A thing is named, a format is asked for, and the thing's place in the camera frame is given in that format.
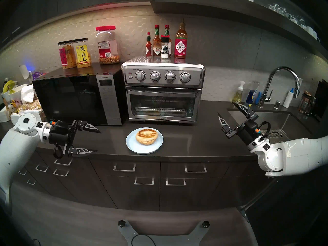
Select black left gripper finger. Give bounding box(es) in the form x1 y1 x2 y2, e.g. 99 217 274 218
68 146 98 157
72 119 101 134

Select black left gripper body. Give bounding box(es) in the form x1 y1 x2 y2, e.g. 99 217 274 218
49 120 75 157

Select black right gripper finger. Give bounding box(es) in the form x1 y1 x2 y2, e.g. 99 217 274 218
218 113 235 138
232 102 258 120

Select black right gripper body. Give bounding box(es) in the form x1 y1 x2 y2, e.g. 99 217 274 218
229 120 260 146

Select light blue plate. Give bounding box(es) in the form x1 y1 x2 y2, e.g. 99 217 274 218
126 127 163 155

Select toasted bagel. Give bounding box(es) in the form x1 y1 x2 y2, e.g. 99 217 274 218
136 129 158 145

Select glass oven door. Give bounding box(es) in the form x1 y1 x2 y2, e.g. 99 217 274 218
126 87 201 122

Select stainless steel toaster oven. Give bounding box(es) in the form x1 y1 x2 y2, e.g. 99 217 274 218
121 56 206 124

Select blue dish soap bottle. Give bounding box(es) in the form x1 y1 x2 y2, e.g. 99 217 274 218
245 89 257 107

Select yellow liquid soap dispenser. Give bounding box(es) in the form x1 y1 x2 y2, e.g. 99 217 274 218
232 81 245 105

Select chrome gooseneck faucet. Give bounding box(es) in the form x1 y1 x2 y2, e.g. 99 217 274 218
258 67 301 109

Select black silver microwave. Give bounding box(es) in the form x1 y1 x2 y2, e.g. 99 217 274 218
33 63 128 126

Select stainless steel sink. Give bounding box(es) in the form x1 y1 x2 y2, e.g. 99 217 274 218
227 108 313 146

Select metal sink grid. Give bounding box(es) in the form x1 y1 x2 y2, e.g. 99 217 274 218
259 130 292 145

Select clear bag of bread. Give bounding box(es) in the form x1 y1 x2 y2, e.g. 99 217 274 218
14 99 43 115

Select white bottle blue cap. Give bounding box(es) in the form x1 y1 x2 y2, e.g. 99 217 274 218
283 88 294 108

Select white paper bag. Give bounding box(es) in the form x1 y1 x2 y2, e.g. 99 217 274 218
20 84 35 104

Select white box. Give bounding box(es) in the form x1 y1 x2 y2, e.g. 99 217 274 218
0 106 11 123

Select white bowl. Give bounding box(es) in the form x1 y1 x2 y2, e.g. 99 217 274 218
1 84 27 102

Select glass french press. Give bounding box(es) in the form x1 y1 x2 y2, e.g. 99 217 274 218
299 91 316 115

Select yellow bananas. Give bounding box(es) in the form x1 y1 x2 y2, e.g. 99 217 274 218
3 80 16 93

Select yellow label snack jar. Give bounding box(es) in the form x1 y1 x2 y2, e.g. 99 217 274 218
74 38 92 68

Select red label snack jar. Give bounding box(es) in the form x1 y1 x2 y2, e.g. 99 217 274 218
58 40 77 69

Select black countertop appliance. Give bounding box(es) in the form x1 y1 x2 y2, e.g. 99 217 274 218
314 79 328 119

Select dark wood base cabinet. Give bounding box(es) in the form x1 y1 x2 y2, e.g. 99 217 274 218
8 143 277 212

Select red lid clear snack jar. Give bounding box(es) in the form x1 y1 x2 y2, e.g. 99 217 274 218
96 26 120 65

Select large orange Tabasco bottle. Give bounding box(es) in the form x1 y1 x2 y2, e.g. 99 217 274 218
175 19 188 59

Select brown sauce Tabasco bottle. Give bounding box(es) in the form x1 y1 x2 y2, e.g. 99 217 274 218
153 25 162 57

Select green neck sauce bottle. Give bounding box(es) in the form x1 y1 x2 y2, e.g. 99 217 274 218
165 25 172 57

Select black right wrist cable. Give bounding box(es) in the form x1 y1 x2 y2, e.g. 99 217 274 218
258 122 280 141

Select black base cable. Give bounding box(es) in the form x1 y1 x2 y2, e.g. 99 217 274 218
131 234 156 246

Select dark wall shelf unit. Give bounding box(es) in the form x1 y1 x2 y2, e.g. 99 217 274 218
151 0 328 60

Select grey robot base bracket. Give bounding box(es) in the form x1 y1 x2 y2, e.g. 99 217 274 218
118 220 210 246

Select grey wall cabinet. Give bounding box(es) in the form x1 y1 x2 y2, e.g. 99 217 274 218
0 0 154 47

